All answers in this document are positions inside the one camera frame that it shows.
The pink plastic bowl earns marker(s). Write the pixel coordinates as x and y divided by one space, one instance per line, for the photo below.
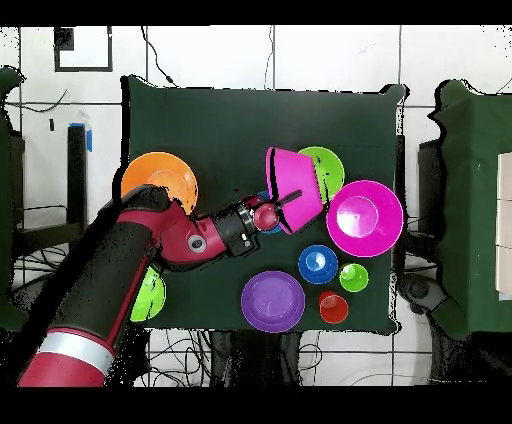
364 218
294 176

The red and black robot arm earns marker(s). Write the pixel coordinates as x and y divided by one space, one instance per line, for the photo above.
100 272

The light blue plastic bowl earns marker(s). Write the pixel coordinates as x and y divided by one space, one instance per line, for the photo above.
274 230

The green plastic bowl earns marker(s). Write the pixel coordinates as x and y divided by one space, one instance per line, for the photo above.
330 172
152 296

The dark blue plastic bowl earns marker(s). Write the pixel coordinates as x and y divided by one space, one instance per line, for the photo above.
318 264

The purple plastic bowl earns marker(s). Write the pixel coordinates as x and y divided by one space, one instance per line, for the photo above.
272 302

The dark green table cloth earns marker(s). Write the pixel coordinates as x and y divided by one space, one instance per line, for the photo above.
224 120

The green plastic cup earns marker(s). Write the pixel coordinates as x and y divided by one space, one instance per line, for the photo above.
354 277

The orange plastic cup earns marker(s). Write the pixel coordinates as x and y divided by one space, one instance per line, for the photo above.
333 308

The orange plastic bowl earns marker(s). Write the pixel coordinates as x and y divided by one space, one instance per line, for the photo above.
160 172

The green cloth side table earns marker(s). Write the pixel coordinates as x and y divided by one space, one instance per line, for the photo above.
468 200
4 200

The beige boxes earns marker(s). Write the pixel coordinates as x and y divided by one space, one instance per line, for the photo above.
504 224

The black pedestal leg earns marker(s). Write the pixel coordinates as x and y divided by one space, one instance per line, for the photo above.
422 292

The black upright post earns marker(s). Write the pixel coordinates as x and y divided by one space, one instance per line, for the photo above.
76 172

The black square floor frame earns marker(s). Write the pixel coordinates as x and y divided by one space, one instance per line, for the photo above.
64 40

